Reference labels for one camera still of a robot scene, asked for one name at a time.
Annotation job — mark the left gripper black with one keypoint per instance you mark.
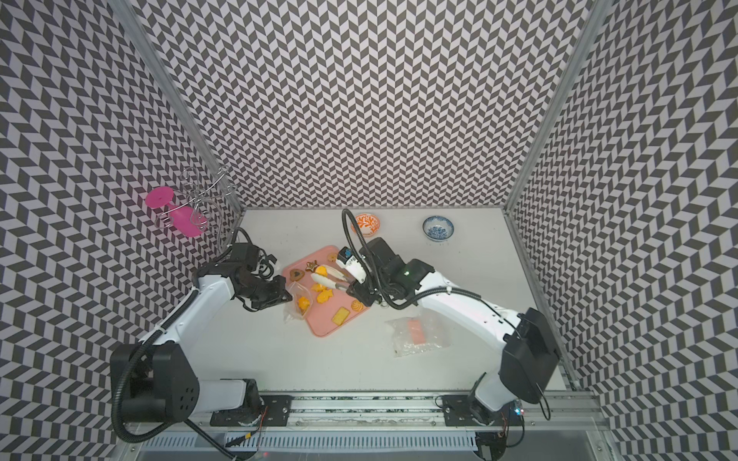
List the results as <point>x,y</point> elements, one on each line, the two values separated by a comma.
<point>279,295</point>

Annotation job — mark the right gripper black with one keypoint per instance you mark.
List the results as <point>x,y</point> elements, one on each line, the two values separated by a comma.
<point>359,293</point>

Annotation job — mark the yellow cookies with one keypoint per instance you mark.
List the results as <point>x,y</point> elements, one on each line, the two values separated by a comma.
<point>303,304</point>

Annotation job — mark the yellow rectangular biscuit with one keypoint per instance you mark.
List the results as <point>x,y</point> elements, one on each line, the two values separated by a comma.
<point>341,316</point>

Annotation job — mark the yellow fish cookie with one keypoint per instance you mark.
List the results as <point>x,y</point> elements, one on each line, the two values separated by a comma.
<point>324,296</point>

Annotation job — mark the clear resealable bag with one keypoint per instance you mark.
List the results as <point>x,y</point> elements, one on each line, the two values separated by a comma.
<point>291,311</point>

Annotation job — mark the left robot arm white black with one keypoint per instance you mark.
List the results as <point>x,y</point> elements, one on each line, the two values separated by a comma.
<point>153,385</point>

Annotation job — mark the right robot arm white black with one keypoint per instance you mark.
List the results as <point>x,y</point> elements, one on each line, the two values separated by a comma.
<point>527,354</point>

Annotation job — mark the clear bag with pink contents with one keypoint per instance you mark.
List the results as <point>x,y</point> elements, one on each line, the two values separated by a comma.
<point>423,333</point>

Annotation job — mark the heart chocolate cookie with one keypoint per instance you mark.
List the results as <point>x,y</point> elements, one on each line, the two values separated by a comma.
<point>296,274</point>

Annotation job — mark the orange patterned bowl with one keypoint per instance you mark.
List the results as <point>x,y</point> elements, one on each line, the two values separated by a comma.
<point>367,223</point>

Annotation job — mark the star iced cookie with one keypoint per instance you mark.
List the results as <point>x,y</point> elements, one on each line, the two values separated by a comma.
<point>314,267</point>

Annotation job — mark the pink plastic tray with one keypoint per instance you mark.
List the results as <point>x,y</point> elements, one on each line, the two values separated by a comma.
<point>319,319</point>

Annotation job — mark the blue patterned bowl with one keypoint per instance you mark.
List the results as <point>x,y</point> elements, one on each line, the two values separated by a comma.
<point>438,228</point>

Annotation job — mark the pink stemmed glass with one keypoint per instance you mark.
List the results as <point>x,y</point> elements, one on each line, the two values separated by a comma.
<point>185,218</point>

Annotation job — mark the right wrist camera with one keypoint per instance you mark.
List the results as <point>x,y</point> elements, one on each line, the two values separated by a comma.
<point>348,262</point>

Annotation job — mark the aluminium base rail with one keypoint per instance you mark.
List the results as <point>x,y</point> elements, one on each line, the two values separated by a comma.
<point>391,426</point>

